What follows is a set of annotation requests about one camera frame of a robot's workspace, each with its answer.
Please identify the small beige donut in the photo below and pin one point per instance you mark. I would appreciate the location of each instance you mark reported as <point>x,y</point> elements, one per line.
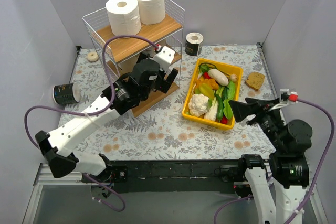
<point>92,56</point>

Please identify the yellow plastic bin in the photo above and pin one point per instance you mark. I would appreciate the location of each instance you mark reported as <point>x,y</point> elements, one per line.
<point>227,70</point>

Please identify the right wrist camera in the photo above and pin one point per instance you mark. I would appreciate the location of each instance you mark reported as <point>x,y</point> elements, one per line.
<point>286,97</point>

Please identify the bok choy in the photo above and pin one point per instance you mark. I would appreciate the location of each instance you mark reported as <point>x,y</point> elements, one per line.
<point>211,114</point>

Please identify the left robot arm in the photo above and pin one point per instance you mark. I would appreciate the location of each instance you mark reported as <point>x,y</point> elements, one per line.
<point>58,146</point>

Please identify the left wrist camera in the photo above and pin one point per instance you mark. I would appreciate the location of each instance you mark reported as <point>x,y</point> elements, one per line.
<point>164,57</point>

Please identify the white cauliflower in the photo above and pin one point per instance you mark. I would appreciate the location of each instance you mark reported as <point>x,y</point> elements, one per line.
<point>198,104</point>

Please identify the yellow orange pepper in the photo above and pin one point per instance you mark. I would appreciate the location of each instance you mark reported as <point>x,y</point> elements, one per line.
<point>206,87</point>

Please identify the garlic bulb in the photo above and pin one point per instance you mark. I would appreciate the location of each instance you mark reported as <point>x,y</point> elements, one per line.
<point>233,77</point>

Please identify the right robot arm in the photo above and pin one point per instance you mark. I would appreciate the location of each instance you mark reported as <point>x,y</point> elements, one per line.
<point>288,163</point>

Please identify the green cucumber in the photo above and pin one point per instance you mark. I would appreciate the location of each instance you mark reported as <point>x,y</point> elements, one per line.
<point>230,91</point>

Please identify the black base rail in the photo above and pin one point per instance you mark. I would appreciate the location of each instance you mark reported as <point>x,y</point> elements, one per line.
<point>183,175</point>

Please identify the black roll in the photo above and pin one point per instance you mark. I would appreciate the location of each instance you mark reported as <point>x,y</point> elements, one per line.
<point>193,44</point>
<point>66,94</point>

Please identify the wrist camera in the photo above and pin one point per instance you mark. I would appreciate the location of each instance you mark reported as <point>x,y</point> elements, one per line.
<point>286,97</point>
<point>164,57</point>

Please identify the black wrapped roll on side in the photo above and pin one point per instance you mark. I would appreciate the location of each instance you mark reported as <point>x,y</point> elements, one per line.
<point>66,94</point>

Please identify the floral table mat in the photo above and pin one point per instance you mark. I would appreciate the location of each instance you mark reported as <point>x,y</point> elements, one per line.
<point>161,132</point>

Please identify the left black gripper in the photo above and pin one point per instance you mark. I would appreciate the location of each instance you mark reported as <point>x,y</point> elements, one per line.
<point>163,81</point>

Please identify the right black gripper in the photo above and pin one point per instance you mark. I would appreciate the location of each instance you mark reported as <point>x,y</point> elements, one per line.
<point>258,111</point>

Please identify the white paper towel roll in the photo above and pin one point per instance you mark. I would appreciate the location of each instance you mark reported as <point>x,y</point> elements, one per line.
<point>124,17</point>
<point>151,11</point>

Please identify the white wire wooden shelf rack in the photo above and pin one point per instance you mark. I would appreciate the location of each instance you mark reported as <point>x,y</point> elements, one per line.
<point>171,29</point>

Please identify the brown printed paper roll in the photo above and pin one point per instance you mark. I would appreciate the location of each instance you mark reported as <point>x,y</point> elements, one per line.
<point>161,43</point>

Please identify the white radish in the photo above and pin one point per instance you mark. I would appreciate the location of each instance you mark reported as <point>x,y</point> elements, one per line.
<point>219,77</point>

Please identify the bread slice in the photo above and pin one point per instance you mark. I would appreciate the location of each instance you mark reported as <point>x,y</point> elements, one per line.
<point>255,80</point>

